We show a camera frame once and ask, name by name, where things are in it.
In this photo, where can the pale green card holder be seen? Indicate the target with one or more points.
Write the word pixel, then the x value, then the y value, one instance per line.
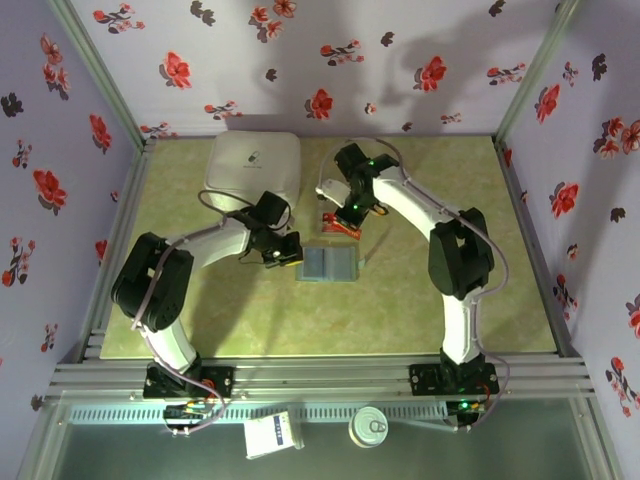
pixel 340 265

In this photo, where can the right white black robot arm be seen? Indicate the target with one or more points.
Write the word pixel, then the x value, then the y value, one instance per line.
pixel 460 330

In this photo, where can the white plastic storage box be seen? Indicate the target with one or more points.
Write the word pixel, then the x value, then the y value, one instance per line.
pixel 250 165

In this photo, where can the white blue printed carton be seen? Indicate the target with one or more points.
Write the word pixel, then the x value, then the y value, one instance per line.
pixel 265 437

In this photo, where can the silver tin can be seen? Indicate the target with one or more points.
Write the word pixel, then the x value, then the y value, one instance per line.
pixel 367 427

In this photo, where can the aluminium front frame rail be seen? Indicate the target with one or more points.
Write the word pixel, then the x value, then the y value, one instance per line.
pixel 320 375

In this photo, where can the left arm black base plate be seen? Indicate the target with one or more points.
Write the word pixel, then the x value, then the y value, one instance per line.
pixel 220 380

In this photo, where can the aluminium side frame rail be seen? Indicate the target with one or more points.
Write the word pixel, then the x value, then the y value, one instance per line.
pixel 521 200
pixel 131 200

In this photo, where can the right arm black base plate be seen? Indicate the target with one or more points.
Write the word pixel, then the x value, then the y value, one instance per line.
pixel 422 380

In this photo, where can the aluminium corner post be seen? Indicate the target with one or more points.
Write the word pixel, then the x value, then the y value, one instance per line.
pixel 533 75
pixel 102 75

